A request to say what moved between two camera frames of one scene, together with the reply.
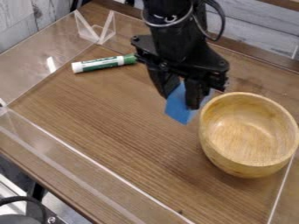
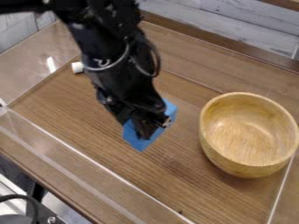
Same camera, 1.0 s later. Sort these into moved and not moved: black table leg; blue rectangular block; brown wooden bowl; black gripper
Moved: black gripper; blue rectangular block
Not moved: brown wooden bowl; black table leg
